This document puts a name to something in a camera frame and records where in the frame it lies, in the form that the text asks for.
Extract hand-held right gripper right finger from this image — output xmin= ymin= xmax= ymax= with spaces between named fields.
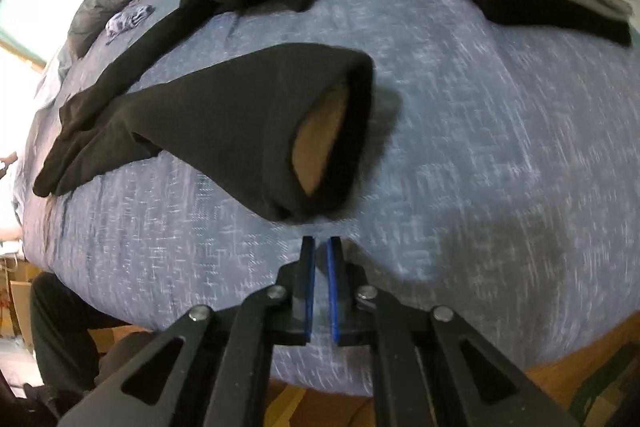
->
xmin=326 ymin=234 xmax=578 ymax=427

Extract bright window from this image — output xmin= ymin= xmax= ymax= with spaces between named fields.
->
xmin=0 ymin=40 xmax=48 ymax=253

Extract cardboard box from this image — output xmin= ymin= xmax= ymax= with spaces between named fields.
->
xmin=0 ymin=257 xmax=33 ymax=340

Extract person's black clothing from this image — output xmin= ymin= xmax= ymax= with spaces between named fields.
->
xmin=0 ymin=271 xmax=156 ymax=427

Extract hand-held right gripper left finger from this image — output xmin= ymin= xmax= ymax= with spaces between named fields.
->
xmin=57 ymin=234 xmax=317 ymax=427

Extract grey-blue patterned garment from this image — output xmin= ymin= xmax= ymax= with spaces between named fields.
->
xmin=104 ymin=4 xmax=156 ymax=42

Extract light blue blanket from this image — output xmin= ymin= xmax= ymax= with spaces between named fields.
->
xmin=32 ymin=44 xmax=76 ymax=113

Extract black folded garment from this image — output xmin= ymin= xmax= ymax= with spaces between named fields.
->
xmin=477 ymin=0 xmax=633 ymax=48

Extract black pants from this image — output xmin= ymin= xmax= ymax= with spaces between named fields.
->
xmin=32 ymin=0 xmax=376 ymax=224

